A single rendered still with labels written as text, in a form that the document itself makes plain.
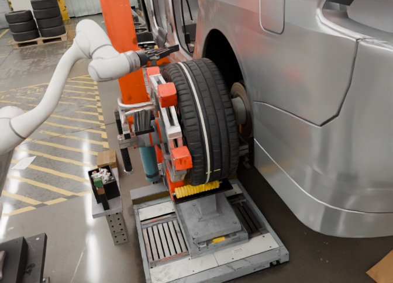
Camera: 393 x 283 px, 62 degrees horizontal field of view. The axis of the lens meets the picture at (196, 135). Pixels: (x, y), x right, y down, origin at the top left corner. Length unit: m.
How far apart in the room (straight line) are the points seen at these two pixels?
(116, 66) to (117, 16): 0.67
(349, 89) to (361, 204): 0.37
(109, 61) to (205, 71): 0.45
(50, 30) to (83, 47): 8.51
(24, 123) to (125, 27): 0.85
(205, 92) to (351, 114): 0.74
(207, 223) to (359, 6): 1.45
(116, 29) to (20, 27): 8.11
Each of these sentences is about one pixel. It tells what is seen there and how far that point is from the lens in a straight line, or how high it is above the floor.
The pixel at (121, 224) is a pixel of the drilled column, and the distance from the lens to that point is 2.26.
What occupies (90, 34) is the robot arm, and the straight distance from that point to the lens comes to 1.47.
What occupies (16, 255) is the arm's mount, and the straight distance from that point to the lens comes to 2.05.
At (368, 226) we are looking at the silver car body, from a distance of 1.20.
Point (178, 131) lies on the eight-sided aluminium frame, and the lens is 1.46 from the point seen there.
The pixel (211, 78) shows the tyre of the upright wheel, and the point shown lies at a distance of 1.54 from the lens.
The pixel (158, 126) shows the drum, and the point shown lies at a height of 0.90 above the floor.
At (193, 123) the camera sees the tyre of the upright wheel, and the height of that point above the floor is 1.00.
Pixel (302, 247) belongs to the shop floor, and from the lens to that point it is 2.23.
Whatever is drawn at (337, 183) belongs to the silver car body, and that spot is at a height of 1.01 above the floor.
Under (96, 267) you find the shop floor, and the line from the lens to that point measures 2.29.
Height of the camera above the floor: 1.64
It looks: 29 degrees down
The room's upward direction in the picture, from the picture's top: 7 degrees counter-clockwise
